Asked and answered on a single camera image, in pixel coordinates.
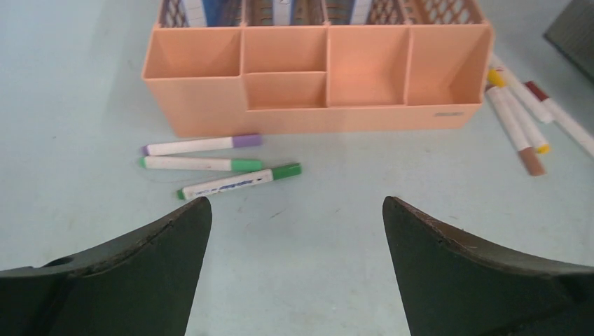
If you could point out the blue folder bottom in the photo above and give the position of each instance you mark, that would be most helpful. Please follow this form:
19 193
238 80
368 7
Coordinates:
360 11

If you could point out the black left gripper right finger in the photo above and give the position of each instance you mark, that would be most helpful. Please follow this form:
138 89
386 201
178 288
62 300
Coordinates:
453 282

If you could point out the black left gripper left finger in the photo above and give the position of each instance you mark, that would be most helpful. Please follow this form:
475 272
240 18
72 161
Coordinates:
140 283

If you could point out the light green cap marker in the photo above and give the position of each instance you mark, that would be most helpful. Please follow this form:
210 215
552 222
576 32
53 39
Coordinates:
200 164

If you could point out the blue folder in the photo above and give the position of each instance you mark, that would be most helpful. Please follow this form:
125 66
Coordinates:
282 12
204 13
360 11

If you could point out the purple cap white marker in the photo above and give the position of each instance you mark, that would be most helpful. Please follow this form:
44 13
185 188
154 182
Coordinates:
198 145

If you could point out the brown cap white marker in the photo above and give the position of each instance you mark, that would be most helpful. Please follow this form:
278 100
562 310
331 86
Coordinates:
525 151

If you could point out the orange plastic file organizer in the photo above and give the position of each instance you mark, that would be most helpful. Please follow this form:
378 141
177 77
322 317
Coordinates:
415 65

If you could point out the blue folder top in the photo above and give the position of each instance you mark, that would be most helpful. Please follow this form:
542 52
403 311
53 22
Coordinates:
204 13

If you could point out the dark green cap marker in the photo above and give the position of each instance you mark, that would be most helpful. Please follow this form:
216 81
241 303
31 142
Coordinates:
234 182

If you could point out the clear plastic drawer cabinet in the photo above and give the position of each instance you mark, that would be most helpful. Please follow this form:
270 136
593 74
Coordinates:
571 33

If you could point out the dark red cap marker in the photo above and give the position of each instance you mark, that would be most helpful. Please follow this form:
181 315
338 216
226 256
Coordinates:
563 119

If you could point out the yellow cap white marker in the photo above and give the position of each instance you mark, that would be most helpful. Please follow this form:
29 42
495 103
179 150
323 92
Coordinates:
531 131

